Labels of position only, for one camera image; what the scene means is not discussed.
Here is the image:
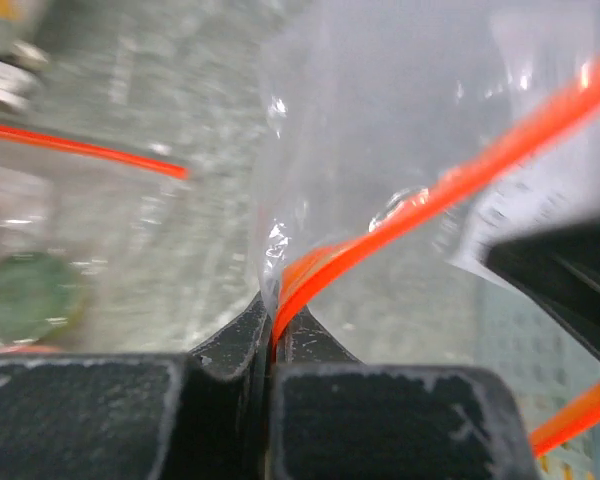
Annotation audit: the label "clear orange zip top bag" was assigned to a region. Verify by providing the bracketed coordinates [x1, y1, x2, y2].
[0, 124, 189, 352]

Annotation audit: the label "green yellow toy mango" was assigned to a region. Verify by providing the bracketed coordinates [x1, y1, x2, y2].
[0, 251, 89, 345]

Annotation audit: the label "small white metal bracket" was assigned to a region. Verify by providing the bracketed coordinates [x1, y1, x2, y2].
[0, 40, 50, 114]

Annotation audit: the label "light blue plastic basket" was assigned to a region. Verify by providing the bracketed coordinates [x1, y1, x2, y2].
[476, 280, 600, 479]

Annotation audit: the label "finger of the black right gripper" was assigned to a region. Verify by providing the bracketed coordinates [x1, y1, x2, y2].
[485, 215, 600, 362]

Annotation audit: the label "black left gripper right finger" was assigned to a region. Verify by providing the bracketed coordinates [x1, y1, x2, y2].
[268, 310, 538, 479]

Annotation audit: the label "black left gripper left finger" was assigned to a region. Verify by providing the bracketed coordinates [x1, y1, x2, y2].
[0, 297, 270, 479]

